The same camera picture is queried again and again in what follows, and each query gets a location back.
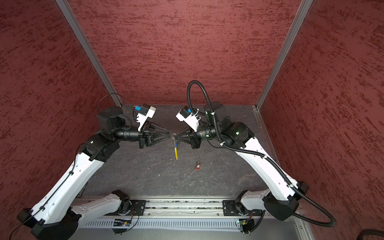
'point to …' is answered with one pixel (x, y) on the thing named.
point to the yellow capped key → (176, 153)
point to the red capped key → (198, 167)
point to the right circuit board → (247, 225)
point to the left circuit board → (121, 222)
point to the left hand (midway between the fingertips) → (168, 138)
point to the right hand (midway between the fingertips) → (177, 141)
